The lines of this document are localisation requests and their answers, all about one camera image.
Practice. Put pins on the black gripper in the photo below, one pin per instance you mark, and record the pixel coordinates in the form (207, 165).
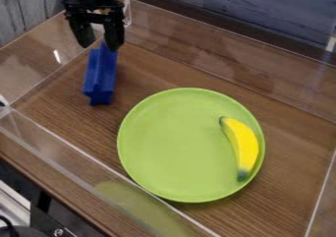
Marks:
(104, 12)

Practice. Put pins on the blue star-shaped block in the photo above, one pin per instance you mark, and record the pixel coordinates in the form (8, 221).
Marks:
(100, 75)

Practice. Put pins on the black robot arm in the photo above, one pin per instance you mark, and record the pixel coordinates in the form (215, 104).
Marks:
(83, 13)

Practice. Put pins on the green round plate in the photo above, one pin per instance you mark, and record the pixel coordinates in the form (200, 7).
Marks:
(174, 150)

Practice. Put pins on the yellow toy banana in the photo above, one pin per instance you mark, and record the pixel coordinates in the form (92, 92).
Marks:
(244, 144)

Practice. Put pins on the clear acrylic corner bracket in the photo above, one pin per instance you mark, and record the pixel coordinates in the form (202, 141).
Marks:
(127, 13)

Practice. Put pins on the clear acrylic enclosure wall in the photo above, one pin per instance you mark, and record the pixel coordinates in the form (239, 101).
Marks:
(60, 141)

